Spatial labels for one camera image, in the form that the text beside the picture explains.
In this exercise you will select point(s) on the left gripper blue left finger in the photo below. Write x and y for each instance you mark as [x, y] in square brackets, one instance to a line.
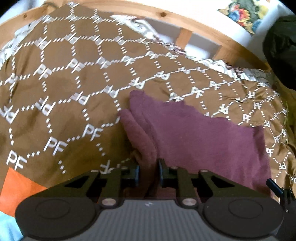
[125, 175]

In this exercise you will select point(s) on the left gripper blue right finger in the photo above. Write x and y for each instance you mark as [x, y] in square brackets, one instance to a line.
[173, 176]

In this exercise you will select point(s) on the maroon long-sleeve shirt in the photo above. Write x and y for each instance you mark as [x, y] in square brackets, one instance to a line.
[183, 137]

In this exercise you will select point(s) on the brown PF patterned quilt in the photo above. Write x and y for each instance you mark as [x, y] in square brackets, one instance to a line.
[66, 76]

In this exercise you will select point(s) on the patterned white bedsheet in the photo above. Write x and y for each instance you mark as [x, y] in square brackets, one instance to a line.
[143, 27]

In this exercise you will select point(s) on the wooden bed frame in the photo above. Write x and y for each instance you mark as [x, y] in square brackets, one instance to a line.
[229, 49]

